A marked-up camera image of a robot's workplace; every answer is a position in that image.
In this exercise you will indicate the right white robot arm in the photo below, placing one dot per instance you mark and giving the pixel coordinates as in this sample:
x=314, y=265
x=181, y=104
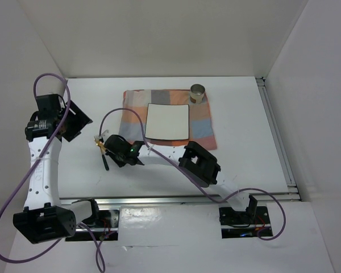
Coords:
x=192, y=160

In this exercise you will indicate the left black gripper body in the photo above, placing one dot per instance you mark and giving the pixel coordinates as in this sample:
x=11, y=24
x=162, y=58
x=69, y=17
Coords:
x=59, y=116

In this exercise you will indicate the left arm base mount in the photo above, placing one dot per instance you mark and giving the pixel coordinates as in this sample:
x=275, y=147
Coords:
x=105, y=228

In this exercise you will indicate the aluminium rail right side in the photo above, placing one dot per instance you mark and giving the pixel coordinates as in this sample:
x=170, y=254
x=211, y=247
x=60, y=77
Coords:
x=283, y=158

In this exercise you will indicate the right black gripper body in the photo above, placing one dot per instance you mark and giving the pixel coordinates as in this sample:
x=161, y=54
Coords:
x=118, y=158

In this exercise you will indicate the checkered orange blue cloth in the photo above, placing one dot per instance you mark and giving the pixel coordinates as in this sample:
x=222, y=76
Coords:
x=200, y=121

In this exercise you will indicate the square white plate black rim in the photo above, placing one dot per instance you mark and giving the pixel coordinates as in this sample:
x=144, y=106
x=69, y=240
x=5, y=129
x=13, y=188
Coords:
x=167, y=122

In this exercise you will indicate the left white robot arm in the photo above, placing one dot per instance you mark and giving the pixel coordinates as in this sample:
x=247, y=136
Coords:
x=43, y=218

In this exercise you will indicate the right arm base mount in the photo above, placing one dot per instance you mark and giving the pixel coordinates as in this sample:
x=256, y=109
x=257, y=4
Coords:
x=240, y=225

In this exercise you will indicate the gold fork green handle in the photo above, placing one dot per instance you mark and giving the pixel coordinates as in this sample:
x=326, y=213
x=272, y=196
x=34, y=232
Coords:
x=102, y=149

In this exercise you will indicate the beige metal cup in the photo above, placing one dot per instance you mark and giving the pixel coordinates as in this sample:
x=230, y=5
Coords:
x=197, y=92

